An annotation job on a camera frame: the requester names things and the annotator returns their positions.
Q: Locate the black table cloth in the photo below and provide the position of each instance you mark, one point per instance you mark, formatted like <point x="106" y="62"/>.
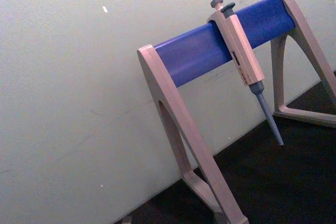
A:
<point x="275" y="176"/>

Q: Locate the beige pipette with grey tip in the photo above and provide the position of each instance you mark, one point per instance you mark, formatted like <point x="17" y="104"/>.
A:
<point x="242" y="53"/>

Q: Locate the beige pipette stand blue bar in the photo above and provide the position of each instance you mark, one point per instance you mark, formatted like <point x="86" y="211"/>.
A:
<point x="199" y="56"/>

